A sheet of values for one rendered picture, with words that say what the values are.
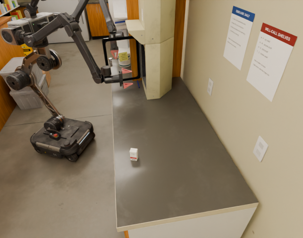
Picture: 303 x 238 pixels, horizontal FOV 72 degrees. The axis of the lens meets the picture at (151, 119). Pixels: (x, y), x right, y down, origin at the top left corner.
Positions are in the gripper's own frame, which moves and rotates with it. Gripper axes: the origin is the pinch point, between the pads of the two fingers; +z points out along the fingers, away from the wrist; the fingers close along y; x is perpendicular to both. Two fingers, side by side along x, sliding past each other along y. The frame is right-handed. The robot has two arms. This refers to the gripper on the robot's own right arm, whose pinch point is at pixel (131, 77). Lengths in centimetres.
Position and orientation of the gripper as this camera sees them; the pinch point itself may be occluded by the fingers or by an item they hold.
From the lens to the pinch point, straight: 161.6
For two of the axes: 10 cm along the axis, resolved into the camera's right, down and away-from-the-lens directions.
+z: 9.9, -1.1, 1.3
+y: -0.2, -8.4, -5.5
